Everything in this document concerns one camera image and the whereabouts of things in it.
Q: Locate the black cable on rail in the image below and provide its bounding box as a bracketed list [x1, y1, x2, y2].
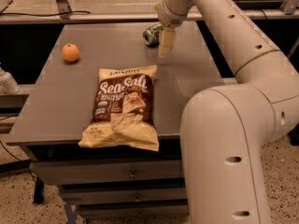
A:
[0, 10, 92, 19]

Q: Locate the drawer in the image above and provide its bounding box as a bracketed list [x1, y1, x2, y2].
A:
[30, 160, 183, 186]
[59, 187, 187, 204]
[78, 204, 188, 219]

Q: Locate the white pipe at left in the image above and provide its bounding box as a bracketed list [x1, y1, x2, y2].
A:
[0, 67, 20, 94]

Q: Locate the black floor cable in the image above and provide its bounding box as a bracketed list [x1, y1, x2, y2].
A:
[0, 114, 37, 185]

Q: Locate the bottom drawer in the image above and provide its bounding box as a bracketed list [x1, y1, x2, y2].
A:
[78, 204, 188, 219]

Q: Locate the metal frame rail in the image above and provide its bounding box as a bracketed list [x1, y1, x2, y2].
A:
[0, 0, 299, 26]

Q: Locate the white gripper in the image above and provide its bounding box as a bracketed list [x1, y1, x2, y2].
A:
[158, 0, 194, 58]

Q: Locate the top drawer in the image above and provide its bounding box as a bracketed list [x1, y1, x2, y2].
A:
[30, 160, 183, 186]

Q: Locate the green soda can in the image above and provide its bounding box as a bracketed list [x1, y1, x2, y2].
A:
[143, 23, 164, 46]

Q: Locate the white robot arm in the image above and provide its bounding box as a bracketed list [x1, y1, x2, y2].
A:
[158, 0, 299, 224]

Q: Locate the sea salt chips bag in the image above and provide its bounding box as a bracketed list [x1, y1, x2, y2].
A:
[78, 65, 159, 151]

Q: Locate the orange fruit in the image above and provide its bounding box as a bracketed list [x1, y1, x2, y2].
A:
[62, 43, 79, 63]

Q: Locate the middle drawer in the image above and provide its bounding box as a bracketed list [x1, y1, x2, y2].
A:
[59, 187, 187, 204]

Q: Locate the grey drawer cabinet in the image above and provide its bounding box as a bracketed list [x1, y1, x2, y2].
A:
[5, 21, 237, 221]

